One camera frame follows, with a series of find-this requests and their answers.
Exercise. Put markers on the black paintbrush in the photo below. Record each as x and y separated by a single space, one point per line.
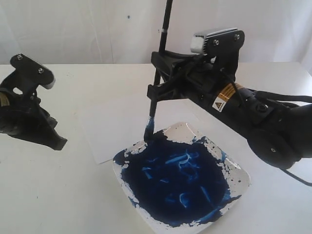
149 129

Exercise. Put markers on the white backdrop curtain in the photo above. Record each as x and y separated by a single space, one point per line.
128 31

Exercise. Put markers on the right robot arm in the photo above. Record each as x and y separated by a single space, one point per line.
278 128

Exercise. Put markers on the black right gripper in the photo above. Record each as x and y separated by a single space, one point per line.
212 86

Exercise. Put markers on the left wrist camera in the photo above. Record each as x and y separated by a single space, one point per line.
33 71

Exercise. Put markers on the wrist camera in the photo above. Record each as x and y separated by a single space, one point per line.
33 71
218 45

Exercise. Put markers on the white square paint plate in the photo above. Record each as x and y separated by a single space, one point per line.
180 182

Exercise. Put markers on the white paper sheet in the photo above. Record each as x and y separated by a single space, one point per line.
116 124

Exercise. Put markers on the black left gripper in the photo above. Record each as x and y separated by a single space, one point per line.
20 112

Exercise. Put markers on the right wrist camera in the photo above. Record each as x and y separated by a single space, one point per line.
218 45

